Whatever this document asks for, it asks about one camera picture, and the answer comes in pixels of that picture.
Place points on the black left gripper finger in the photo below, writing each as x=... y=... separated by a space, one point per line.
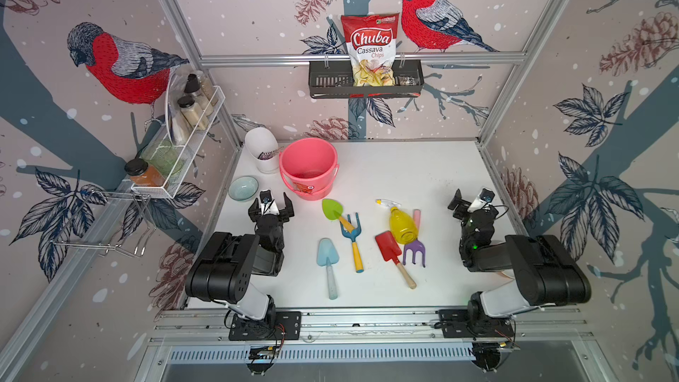
x=287 y=212
x=255 y=211

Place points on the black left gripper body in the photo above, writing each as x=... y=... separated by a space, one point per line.
x=278 y=220

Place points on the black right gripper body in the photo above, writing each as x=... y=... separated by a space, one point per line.
x=461 y=213

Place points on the green trowel yellow handle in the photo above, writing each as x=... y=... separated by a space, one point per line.
x=333 y=210

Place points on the light blue trowel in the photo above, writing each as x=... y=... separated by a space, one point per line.
x=327 y=257

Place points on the yellow spray bottle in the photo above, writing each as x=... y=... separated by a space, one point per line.
x=401 y=224

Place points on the purple rake pink handle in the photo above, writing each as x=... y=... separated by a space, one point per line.
x=415 y=248

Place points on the blue hand fork yellow handle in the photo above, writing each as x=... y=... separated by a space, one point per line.
x=355 y=231

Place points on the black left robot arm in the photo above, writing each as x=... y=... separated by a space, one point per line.
x=223 y=270

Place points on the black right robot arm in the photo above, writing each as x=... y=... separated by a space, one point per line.
x=544 y=273

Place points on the small green ceramic bowl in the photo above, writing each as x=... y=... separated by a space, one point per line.
x=242 y=189

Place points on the pink plastic bucket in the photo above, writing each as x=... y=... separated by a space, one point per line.
x=308 y=167

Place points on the white paper cup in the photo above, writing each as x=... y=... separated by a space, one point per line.
x=264 y=147

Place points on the orange spice jar black lid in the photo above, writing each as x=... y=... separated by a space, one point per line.
x=144 y=174

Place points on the beige spice bottle front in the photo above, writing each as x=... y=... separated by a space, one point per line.
x=193 y=113

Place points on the beige spice bottle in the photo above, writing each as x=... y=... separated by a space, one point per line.
x=193 y=113
x=194 y=89

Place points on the beige spice bottle back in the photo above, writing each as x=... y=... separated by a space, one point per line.
x=194 y=89

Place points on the red cassava chips bag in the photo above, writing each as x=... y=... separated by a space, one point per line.
x=371 y=45

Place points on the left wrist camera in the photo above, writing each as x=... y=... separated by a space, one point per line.
x=267 y=203

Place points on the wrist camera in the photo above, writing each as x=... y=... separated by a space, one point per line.
x=485 y=197
x=267 y=203

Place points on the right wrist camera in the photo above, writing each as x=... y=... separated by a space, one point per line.
x=485 y=197

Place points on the red shovel wooden handle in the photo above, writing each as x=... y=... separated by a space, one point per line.
x=390 y=251

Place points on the white wire wall shelf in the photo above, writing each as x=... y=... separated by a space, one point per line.
x=188 y=153

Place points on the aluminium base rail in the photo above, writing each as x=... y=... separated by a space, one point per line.
x=362 y=335

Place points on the chrome wire rack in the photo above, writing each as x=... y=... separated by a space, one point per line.
x=123 y=225

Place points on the black wire wall basket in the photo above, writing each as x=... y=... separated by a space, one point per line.
x=341 y=80

